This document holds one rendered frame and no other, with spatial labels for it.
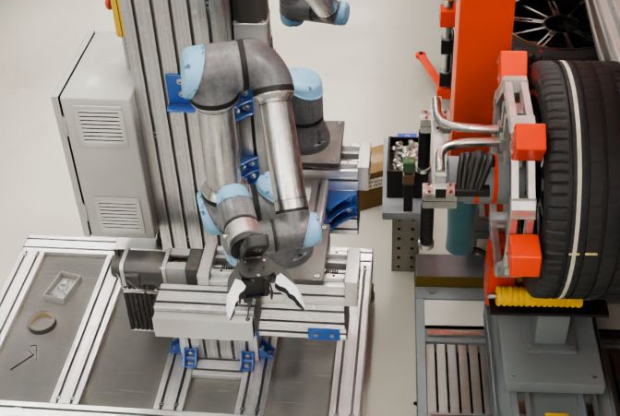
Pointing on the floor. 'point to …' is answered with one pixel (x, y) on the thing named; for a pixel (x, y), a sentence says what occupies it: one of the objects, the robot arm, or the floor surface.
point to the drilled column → (404, 244)
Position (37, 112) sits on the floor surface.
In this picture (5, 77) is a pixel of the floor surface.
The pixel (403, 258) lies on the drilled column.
